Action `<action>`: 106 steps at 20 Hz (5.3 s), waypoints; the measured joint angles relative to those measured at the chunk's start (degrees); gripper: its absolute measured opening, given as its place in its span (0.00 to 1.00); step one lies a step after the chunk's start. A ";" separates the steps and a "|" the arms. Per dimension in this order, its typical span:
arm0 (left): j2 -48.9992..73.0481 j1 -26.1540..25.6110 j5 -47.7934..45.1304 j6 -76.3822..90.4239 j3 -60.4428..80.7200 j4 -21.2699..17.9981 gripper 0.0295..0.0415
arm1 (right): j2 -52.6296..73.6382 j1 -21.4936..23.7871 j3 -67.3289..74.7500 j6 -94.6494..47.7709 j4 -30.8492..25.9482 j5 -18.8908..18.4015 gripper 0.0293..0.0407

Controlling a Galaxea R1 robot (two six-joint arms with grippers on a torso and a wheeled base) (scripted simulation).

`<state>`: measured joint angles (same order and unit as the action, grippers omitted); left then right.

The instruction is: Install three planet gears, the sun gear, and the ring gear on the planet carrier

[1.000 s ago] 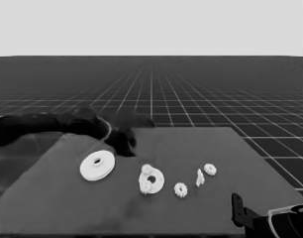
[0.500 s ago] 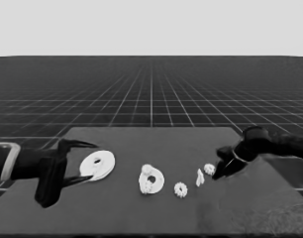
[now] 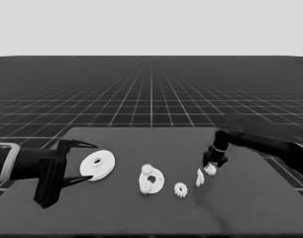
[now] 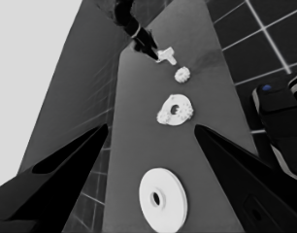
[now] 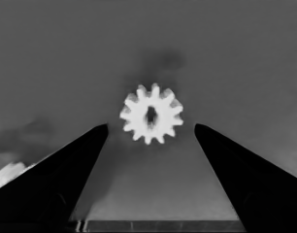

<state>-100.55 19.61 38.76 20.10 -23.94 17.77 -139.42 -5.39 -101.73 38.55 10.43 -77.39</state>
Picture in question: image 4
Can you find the small white T-shaped piece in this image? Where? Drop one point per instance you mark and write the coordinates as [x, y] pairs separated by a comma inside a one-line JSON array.
[[168, 55]]

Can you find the small white toothed gear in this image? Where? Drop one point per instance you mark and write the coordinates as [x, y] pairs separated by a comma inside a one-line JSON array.
[[180, 77], [162, 118], [188, 111]]

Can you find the large thick white disc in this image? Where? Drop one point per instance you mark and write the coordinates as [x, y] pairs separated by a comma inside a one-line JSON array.
[[169, 207]]

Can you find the white round pinned carrier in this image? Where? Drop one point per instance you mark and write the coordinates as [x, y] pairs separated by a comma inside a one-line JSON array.
[[174, 121]]

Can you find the dark robot body block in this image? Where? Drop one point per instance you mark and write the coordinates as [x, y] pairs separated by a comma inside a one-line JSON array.
[[278, 110]]

